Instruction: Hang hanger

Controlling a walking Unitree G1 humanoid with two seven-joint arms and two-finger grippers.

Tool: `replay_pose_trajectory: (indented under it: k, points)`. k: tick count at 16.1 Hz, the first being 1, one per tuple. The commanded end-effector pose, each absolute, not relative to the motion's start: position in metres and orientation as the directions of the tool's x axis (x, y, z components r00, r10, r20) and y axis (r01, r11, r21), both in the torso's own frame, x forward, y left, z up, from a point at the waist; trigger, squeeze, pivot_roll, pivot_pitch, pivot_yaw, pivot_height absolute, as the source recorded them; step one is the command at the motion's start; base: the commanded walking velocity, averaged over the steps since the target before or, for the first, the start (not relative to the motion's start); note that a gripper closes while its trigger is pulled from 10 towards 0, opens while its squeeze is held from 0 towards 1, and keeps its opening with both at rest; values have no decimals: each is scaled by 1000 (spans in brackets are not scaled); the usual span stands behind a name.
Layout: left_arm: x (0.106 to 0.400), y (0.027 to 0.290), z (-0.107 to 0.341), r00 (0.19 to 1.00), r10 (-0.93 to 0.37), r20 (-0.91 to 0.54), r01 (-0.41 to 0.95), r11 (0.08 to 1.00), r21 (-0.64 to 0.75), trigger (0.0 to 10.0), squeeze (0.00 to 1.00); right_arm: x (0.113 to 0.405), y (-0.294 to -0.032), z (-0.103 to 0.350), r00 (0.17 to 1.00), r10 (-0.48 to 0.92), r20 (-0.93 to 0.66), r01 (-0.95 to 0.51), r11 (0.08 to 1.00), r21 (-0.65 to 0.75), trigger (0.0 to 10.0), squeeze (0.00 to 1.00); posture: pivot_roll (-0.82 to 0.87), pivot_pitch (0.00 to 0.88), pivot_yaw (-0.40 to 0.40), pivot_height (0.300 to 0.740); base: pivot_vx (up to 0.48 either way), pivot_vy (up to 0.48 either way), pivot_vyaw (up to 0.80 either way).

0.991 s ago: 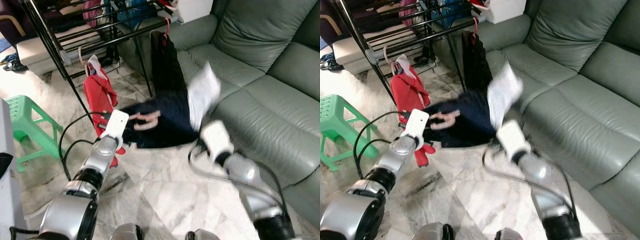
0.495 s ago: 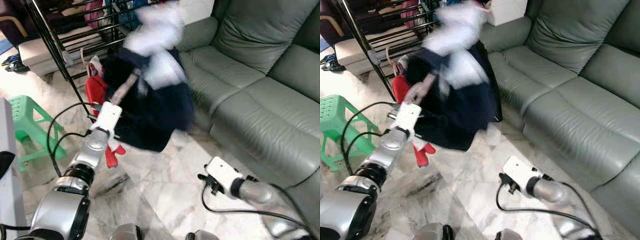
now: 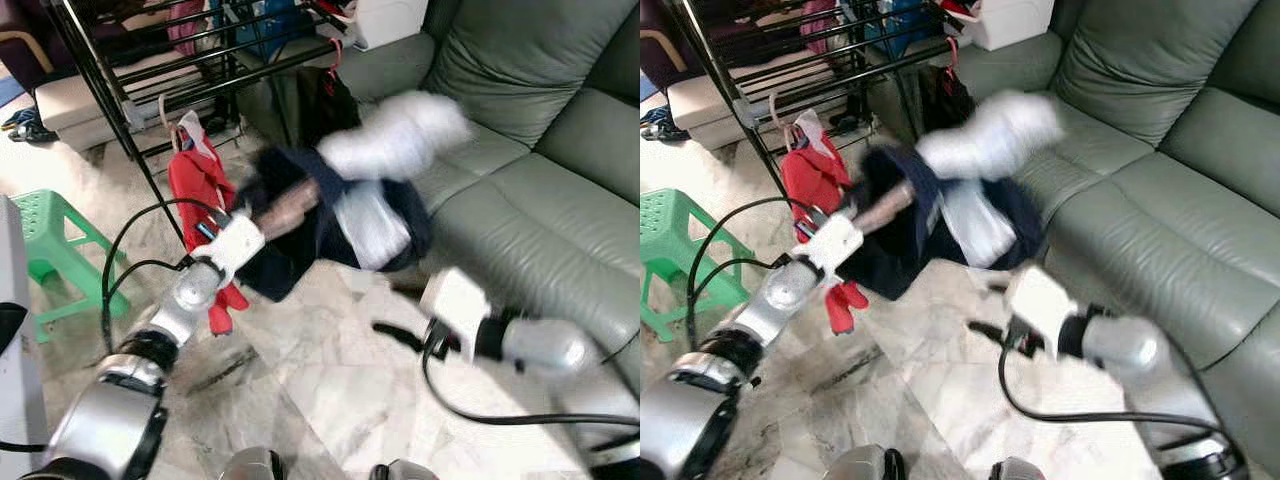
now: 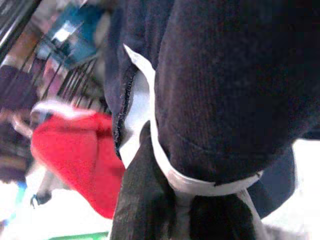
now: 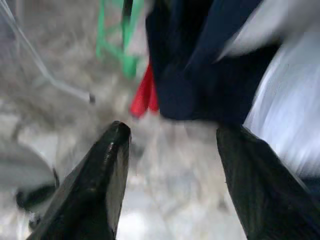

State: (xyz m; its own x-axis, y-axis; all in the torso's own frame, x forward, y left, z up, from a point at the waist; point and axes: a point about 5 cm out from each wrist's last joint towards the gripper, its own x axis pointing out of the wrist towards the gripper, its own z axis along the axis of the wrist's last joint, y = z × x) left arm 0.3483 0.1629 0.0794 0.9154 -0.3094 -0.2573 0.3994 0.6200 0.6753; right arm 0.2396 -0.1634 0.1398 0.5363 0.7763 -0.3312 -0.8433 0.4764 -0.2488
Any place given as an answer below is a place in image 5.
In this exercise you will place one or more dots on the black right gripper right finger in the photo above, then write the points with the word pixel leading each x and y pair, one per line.
pixel 267 200

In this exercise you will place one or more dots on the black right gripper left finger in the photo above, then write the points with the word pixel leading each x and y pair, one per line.
pixel 95 190

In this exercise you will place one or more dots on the red garment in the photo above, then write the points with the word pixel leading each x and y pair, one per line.
pixel 143 100

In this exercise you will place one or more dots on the grey baby bouncer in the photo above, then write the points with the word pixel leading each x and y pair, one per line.
pixel 50 76

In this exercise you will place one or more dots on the dark garment with white print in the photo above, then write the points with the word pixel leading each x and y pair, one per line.
pixel 195 87

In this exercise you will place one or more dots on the green plastic stool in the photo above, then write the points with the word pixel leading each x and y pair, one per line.
pixel 127 57

